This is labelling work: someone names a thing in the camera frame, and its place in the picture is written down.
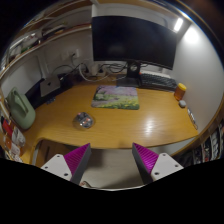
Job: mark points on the dark low shelf unit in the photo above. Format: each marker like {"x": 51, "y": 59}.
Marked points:
{"x": 208, "y": 145}

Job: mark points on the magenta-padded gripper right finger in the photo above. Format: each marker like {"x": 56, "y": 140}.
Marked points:
{"x": 166, "y": 165}

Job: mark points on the black computer keyboard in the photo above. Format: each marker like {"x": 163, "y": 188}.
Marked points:
{"x": 158, "y": 81}

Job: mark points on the bright wall light bar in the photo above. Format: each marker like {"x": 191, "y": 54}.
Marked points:
{"x": 178, "y": 24}

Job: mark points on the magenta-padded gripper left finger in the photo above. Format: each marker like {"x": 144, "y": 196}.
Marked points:
{"x": 57, "y": 165}

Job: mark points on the orange bottle with yellow cap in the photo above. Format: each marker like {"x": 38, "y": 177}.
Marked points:
{"x": 180, "y": 92}

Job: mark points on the colourful packets stack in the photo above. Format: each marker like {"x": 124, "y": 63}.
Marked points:
{"x": 11, "y": 136}

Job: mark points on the wooden wall shelf unit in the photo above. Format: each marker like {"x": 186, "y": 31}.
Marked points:
{"x": 40, "y": 36}

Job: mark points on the cherry blossom print mouse pad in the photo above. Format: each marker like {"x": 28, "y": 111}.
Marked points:
{"x": 115, "y": 97}

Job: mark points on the slim remote control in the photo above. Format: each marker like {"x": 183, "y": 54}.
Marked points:
{"x": 192, "y": 119}

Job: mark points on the silver mini computer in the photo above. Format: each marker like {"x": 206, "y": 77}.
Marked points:
{"x": 50, "y": 85}

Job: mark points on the white power strip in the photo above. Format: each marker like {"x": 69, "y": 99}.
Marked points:
{"x": 96, "y": 70}

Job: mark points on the white wall outlet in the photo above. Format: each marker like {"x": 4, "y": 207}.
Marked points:
{"x": 70, "y": 54}

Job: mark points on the small white round item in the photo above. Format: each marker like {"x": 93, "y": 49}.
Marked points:
{"x": 182, "y": 103}

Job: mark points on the black computer monitor with stand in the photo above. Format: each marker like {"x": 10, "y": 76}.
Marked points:
{"x": 133, "y": 41}

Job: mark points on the black rectangular desk device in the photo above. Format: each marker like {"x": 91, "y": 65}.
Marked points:
{"x": 33, "y": 94}

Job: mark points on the transparent computer mouse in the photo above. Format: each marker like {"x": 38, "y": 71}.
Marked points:
{"x": 83, "y": 120}

